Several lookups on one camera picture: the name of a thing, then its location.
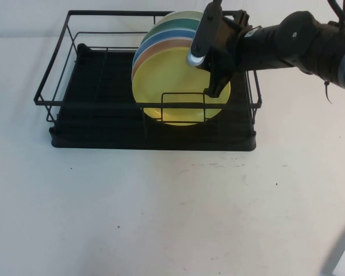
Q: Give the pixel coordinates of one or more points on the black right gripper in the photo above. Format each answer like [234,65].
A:
[230,49]

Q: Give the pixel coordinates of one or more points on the teal green plate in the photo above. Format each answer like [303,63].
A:
[175,25]

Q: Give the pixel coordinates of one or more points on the yellow plate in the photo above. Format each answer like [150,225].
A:
[166,80]

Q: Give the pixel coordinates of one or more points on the black plastic drip tray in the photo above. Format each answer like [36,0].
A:
[132,143]

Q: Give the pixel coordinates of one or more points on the blue plate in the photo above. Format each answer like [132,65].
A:
[166,36]

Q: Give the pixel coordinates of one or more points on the pale green plate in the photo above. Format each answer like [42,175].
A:
[187,15]

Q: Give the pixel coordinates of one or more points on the pink plate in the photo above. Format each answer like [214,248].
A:
[161,47]

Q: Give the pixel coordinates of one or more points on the black zip tie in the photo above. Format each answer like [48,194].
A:
[327,92]

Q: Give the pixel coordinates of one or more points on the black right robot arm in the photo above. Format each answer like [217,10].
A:
[276,49]

